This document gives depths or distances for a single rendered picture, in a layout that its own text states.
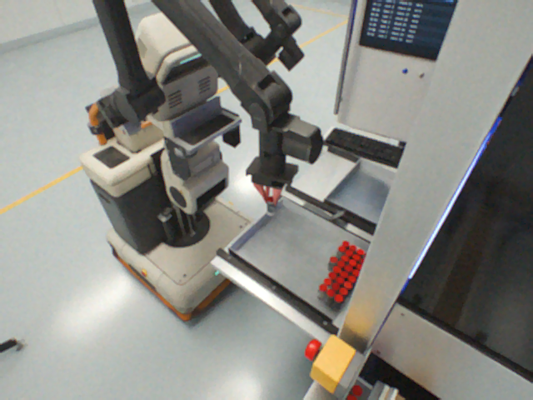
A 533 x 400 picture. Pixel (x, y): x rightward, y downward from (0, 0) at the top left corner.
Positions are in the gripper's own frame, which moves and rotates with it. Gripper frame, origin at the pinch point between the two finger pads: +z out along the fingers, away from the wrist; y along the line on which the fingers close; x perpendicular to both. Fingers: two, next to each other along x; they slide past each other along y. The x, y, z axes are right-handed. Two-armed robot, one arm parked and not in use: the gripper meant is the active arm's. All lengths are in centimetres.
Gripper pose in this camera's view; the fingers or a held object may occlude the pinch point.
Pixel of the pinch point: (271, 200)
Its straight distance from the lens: 77.4
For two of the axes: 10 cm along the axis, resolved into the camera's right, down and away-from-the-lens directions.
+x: 3.5, -6.1, 7.1
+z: -0.1, 7.6, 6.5
